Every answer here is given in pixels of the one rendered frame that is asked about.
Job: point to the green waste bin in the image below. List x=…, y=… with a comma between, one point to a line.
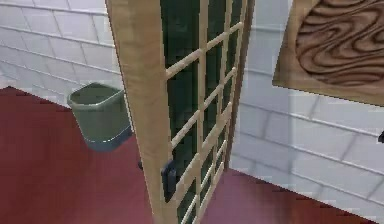
x=100, y=115

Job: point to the wooden glass-paned room door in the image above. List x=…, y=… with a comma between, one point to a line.
x=143, y=83

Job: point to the small black wall fixture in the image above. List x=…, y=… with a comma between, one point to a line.
x=381, y=137

